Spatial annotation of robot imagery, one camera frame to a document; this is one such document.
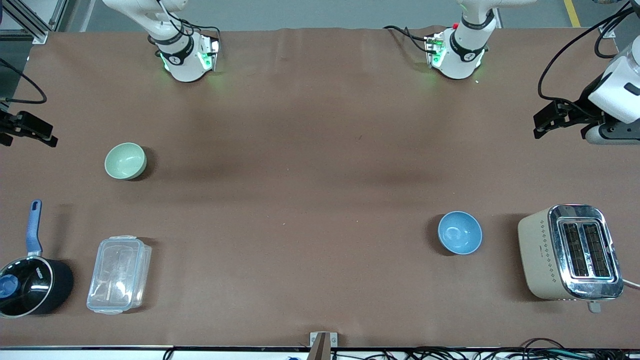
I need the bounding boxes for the black pot with blue handle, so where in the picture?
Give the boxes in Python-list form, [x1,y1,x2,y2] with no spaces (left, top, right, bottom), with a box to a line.
[0,199,75,319]

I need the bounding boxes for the black arm base cable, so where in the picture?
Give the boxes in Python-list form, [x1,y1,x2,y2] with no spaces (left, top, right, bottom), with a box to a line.
[383,24,432,54]
[156,0,222,47]

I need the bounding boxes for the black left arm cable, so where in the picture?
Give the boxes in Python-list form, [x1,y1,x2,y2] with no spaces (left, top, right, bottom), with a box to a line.
[537,3,640,104]

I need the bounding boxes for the short aluminium profile end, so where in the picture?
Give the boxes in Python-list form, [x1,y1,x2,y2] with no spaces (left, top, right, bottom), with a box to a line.
[598,19,620,40]

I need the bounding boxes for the green bowl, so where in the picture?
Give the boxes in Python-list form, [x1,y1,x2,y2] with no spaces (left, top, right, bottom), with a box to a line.
[104,142,148,181]

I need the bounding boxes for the brown table cover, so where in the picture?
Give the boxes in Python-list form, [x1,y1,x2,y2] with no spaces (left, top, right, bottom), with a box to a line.
[0,26,640,349]

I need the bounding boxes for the blue bowl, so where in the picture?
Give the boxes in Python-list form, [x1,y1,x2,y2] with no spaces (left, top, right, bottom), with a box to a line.
[437,210,484,256]

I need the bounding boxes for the aluminium frame profile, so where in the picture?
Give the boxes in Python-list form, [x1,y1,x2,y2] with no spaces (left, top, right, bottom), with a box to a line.
[0,0,68,45]

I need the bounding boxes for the clear plastic food container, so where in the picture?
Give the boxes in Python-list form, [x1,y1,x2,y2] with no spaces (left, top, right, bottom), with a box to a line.
[86,235,153,316]

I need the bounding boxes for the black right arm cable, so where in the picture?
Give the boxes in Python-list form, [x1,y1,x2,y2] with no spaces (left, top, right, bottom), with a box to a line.
[0,58,48,105]

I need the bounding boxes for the glass lid with blue knob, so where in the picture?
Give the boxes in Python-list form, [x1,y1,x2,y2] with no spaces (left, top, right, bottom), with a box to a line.
[0,257,54,317]

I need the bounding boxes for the black tangled cables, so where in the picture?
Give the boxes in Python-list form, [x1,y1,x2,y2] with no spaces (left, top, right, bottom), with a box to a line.
[330,338,640,360]

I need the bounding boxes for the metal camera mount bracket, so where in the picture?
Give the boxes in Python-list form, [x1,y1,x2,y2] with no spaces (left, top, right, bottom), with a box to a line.
[309,331,339,360]

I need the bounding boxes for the beige chrome toaster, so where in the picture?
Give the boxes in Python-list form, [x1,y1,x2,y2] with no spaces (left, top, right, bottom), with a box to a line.
[517,203,626,314]

